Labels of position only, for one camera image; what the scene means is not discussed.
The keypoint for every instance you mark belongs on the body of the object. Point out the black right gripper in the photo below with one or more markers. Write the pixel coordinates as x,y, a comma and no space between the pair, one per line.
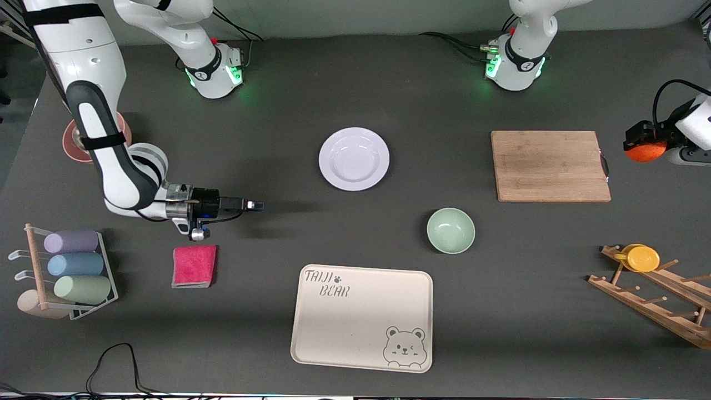
209,201

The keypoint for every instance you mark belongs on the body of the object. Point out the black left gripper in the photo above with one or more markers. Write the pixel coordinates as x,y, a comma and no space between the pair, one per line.
640,134

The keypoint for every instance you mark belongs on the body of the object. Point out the orange fruit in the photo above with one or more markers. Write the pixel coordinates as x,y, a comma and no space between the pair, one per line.
647,153

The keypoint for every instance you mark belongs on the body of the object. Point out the white round plate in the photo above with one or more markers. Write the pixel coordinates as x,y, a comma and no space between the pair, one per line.
354,159

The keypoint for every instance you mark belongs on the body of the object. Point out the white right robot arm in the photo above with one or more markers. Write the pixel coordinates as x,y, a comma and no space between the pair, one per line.
89,55

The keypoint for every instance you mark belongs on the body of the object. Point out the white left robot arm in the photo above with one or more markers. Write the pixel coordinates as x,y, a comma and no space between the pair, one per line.
522,55

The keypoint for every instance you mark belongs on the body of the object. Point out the pink folded cloth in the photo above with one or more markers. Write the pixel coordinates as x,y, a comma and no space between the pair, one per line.
194,266

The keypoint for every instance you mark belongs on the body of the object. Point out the wooden cutting board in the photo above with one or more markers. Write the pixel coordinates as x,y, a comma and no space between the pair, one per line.
527,166

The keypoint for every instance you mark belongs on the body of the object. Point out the yellow cup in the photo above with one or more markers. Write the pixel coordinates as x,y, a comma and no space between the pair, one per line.
642,259

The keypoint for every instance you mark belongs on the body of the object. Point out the cream tray with bear print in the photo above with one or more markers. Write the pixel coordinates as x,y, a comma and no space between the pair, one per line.
355,316

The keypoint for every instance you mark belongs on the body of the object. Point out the purple cup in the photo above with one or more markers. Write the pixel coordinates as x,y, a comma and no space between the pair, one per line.
71,241

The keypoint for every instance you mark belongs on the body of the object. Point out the blue cup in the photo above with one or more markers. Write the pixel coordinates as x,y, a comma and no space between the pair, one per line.
75,264

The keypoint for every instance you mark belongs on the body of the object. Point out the wooden peg drying rack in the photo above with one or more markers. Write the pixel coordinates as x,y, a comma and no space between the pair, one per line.
650,308

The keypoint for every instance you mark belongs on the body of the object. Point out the pink bowl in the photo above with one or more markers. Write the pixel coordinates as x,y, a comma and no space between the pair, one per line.
72,144

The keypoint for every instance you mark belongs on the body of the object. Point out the green cup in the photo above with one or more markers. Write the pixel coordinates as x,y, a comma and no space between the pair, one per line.
82,289

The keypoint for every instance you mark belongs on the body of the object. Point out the pale green bowl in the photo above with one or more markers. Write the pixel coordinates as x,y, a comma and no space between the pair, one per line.
450,230

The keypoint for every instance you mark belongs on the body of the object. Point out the beige cup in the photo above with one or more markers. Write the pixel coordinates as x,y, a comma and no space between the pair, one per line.
29,304

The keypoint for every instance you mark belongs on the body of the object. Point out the aluminium frame profile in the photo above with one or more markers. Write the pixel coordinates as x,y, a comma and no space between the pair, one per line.
11,30

